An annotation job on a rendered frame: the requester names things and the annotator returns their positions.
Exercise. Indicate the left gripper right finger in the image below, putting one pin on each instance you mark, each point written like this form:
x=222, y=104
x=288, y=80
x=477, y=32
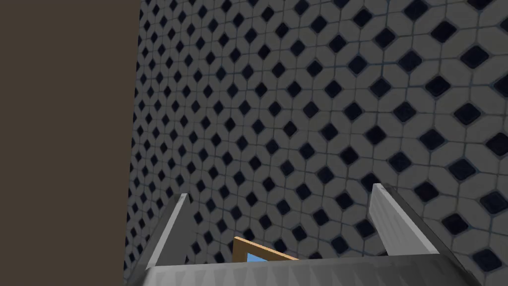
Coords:
x=401, y=226

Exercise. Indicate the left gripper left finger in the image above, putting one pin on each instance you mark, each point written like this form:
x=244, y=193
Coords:
x=174, y=234

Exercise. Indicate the wooden framed window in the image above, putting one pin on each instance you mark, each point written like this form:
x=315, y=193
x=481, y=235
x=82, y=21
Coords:
x=254, y=253

